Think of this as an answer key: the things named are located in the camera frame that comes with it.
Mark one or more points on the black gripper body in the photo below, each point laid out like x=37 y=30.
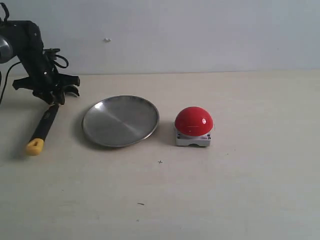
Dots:
x=43 y=75

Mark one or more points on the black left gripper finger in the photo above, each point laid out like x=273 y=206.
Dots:
x=71 y=90

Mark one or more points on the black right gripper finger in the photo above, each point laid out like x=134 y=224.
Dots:
x=55 y=98

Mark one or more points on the black and yellow claw hammer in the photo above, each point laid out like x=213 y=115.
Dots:
x=36 y=144

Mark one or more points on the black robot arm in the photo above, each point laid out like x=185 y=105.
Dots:
x=22 y=39

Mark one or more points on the red dome push button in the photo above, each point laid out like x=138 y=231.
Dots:
x=193 y=126

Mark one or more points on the round stainless steel plate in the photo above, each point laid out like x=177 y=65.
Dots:
x=120 y=121

